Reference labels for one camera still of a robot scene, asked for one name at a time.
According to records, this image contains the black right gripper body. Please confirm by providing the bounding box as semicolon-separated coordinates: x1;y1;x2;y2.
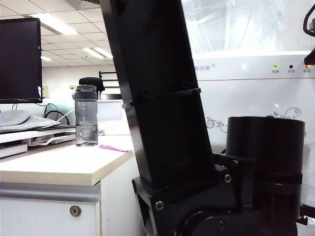
304;48;315;66

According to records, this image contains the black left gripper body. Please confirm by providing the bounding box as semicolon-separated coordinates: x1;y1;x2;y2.
296;203;315;226

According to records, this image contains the white water dispenser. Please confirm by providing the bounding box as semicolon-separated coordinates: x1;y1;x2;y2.
191;50;315;236

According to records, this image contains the plastic-wrapped water jug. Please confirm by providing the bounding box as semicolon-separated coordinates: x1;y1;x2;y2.
181;0;290;55

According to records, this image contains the white desk partition panel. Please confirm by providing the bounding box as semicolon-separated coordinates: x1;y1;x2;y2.
97;99;133;136

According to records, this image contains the frosted glass desk partition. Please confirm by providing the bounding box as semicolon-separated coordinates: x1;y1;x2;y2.
42;99;76;123

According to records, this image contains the black shelf rack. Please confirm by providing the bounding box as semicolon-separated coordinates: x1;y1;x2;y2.
98;70;122;95

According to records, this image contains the black flat screen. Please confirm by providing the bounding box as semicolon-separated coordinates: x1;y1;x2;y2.
100;93;123;101

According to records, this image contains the ceiling light strip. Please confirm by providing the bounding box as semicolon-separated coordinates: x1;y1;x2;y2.
93;46;114;59
82;47;105;59

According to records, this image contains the pink paper sheet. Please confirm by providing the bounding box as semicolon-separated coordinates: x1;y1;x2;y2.
98;144;128;152

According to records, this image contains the black office chair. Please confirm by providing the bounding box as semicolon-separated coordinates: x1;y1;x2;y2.
78;77;106;99

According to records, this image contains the grey bottle with black lid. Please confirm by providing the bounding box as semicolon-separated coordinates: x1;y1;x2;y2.
74;84;99;147

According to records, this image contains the ceiling air vent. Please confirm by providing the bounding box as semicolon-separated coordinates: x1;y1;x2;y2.
65;0;103;6

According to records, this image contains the round metal drawer lock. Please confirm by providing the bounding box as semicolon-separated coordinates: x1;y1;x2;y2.
69;205;82;217

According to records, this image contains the wide ceiling light panel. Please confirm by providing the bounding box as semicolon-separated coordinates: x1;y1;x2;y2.
29;12;79;35

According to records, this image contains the white drawer cabinet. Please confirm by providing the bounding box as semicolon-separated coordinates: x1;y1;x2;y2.
0;181;101;236

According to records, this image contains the black computer monitor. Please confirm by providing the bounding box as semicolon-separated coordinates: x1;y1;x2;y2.
0;17;43;104

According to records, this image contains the grey felt sleeve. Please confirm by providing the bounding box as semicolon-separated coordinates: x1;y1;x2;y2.
0;110;61;135

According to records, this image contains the white monitor riser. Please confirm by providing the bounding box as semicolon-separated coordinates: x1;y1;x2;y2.
0;127;76;158

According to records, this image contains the black right camera cable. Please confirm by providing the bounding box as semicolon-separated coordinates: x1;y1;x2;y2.
303;4;315;35

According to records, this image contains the white desk cable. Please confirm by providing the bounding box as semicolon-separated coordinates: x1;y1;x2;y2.
36;109;76;130

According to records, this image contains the black desk cable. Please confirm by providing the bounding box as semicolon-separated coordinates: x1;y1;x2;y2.
43;102;74;125

